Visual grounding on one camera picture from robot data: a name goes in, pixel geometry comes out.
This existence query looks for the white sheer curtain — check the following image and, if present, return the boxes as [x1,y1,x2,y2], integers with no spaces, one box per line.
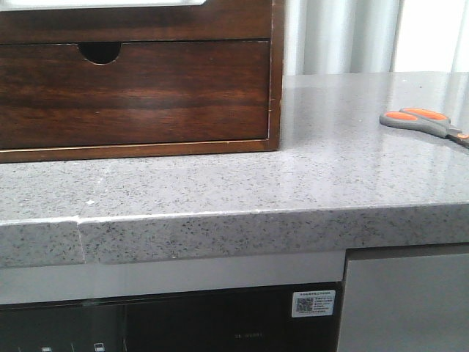
[284,1,468,76]

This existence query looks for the grey cabinet door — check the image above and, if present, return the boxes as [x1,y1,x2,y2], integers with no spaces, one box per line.
[338,244,468,351]

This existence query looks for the white QR code sticker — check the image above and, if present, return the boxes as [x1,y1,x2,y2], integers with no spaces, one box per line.
[291,290,336,318]

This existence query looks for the dark wooden drawer cabinet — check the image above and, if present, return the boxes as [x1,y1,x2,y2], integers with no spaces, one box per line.
[1,1,285,163]

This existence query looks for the orange grey scissors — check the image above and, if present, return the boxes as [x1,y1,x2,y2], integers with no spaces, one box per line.
[379,108,468,148]

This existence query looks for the black glass built-in appliance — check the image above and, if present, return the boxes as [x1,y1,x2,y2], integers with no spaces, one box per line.
[1,282,342,351]

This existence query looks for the wooden drawer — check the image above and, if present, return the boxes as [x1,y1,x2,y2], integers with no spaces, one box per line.
[1,41,270,149]

